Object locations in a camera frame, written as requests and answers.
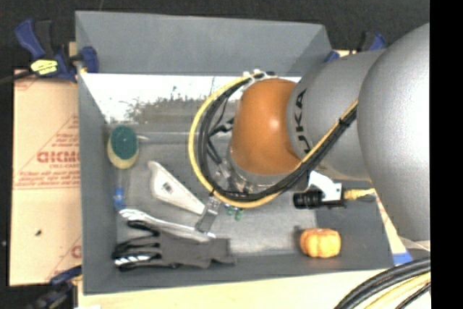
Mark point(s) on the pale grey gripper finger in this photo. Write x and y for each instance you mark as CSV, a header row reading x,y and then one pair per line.
x,y
210,213

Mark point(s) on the grey and black glove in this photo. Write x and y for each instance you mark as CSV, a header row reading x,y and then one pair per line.
x,y
188,250

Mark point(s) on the white plastic handheld device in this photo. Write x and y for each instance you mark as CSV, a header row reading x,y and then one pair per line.
x,y
170,189

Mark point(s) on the white long flat tool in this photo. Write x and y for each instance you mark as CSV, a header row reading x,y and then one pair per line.
x,y
162,224

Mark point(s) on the orange toy pumpkin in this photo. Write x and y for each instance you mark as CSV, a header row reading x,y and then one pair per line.
x,y
320,243

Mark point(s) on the green and yellow round sponge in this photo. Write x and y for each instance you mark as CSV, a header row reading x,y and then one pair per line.
x,y
123,145

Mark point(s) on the grey metal bin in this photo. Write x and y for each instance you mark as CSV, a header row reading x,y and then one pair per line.
x,y
202,43

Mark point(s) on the brown cardboard board red print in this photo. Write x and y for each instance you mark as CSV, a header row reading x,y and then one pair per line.
x,y
43,213

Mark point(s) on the black cylinder on white bracket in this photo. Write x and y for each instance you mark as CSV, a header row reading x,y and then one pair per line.
x,y
311,198

